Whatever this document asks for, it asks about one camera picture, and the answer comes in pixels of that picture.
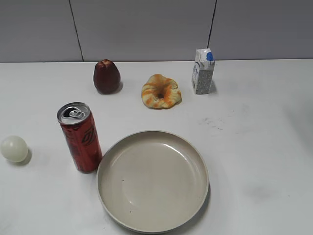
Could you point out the red cola can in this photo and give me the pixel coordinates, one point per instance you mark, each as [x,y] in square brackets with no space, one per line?
[78,126]

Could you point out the beige round plate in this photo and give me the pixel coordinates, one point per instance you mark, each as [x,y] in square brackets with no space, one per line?
[152,182]

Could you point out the dark red wax apple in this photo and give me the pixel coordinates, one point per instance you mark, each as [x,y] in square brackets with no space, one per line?
[106,77]

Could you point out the small white milk carton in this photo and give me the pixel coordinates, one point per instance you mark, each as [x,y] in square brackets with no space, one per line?
[203,69]

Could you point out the white egg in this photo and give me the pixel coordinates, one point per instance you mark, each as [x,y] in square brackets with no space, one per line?
[14,149]

